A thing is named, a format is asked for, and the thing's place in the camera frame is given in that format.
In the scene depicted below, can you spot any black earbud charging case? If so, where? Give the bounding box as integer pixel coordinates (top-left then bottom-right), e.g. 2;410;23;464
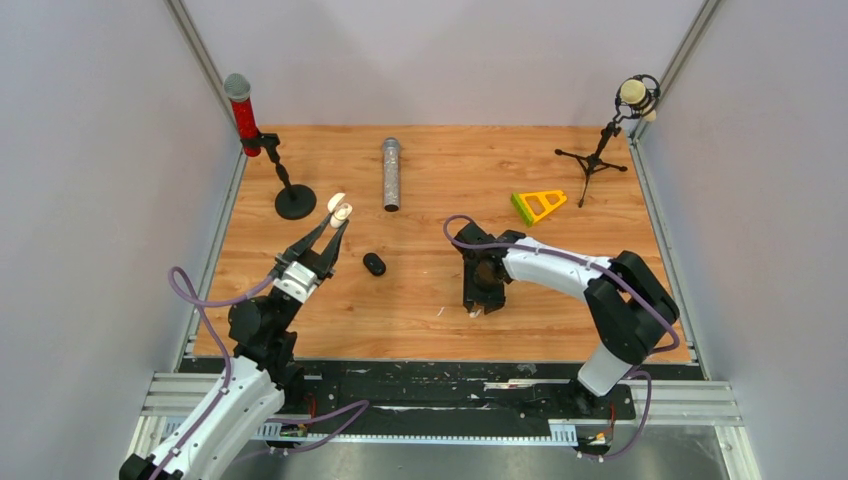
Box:
363;252;387;277

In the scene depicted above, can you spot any white earbud case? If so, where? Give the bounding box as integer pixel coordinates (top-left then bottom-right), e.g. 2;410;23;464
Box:
327;192;353;229

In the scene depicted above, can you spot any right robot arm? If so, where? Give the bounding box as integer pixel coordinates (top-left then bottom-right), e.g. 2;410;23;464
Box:
448;220;680;418

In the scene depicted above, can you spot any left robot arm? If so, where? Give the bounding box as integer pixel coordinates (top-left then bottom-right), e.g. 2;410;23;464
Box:
118;214;350;479

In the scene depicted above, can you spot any green toy brick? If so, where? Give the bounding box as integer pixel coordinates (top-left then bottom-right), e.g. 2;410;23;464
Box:
510;193;535;227

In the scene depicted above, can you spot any yellow triangular plastic piece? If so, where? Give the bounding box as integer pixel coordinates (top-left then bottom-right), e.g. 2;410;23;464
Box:
518;190;567;225

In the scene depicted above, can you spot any silver glitter microphone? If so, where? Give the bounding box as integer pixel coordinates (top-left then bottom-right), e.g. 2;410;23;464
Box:
382;137;401;212

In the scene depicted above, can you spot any red glitter microphone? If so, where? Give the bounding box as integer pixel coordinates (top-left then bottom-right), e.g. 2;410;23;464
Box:
223;73;261;157

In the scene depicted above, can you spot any black tripod mic stand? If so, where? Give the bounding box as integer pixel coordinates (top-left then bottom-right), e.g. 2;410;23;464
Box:
554;74;662;208

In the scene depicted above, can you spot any beige condenser microphone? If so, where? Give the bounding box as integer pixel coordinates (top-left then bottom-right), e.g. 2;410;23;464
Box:
617;78;661;122

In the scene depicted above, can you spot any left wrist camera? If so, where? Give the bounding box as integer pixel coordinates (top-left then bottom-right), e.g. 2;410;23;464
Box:
272;261;321;304

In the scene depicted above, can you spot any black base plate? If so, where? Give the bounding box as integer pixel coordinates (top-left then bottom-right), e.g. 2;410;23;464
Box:
280;360;637;438

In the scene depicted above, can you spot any slotted cable duct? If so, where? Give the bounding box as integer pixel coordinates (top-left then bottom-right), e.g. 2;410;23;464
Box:
251;417;579;446

